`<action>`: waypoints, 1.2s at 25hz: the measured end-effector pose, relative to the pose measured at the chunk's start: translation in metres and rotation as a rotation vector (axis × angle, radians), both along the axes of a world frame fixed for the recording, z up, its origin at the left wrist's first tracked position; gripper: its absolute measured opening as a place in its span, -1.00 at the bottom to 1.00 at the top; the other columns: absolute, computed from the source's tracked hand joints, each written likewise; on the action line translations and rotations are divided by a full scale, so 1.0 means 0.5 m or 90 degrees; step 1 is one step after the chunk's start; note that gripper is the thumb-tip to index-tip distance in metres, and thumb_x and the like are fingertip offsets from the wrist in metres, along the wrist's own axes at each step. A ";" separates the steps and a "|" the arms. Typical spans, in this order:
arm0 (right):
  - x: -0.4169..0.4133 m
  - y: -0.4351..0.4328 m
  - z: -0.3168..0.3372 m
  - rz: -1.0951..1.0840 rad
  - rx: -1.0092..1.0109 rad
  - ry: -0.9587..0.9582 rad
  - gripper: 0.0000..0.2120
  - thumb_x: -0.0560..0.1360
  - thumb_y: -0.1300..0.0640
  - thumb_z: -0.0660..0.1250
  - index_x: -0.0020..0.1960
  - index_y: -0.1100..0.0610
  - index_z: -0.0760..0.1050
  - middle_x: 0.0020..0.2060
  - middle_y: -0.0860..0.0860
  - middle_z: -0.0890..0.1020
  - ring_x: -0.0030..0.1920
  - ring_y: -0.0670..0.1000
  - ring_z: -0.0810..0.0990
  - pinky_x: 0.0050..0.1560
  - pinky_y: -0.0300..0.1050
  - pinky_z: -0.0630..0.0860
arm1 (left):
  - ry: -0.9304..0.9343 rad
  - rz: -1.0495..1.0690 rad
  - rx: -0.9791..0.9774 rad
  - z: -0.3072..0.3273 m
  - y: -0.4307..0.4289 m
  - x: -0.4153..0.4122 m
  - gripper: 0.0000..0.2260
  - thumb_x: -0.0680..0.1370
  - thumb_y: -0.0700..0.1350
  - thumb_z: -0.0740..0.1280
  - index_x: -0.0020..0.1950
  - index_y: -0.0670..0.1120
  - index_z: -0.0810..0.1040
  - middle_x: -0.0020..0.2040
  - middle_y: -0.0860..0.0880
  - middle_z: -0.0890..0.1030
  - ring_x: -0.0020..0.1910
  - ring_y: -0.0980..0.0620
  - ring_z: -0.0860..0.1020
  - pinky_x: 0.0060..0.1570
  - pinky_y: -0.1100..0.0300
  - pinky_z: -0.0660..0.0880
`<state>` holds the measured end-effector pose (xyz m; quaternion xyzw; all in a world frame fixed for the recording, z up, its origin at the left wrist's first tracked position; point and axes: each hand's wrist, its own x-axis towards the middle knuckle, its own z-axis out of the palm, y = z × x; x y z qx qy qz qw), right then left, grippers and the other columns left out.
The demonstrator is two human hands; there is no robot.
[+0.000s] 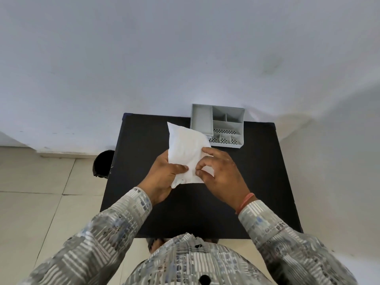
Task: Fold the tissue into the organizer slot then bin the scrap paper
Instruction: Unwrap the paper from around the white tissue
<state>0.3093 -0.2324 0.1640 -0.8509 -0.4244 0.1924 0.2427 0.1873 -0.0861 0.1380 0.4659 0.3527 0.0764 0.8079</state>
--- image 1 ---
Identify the black table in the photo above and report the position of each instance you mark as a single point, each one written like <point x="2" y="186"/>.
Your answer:
<point x="196" y="181"/>

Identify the person's left hand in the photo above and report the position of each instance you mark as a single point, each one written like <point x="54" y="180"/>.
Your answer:
<point x="161" y="176"/>

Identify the orange thread wristband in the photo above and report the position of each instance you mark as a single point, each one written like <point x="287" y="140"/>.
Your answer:
<point x="245" y="201"/>

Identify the person's right thumb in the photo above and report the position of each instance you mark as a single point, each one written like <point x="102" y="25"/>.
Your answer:
<point x="205" y="174"/>

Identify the black waste bin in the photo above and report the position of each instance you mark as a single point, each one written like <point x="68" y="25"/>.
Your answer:
<point x="103" y="163"/>

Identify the person's right hand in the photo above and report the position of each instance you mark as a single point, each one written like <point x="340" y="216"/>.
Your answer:
<point x="225" y="178"/>

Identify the person's left thumb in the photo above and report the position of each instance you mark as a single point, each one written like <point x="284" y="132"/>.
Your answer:
<point x="179" y="169"/>

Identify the person's right forearm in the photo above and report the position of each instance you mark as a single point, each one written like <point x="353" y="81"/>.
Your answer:
<point x="294" y="246"/>

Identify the grey plastic desk organizer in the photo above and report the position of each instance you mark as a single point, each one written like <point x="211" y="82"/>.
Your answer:
<point x="218" y="126"/>

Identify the person's left forearm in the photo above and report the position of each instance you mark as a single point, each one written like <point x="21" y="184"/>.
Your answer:
<point x="89" y="240"/>

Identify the grey patterned shirt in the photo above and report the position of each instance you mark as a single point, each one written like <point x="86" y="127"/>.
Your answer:
<point x="196" y="261"/>

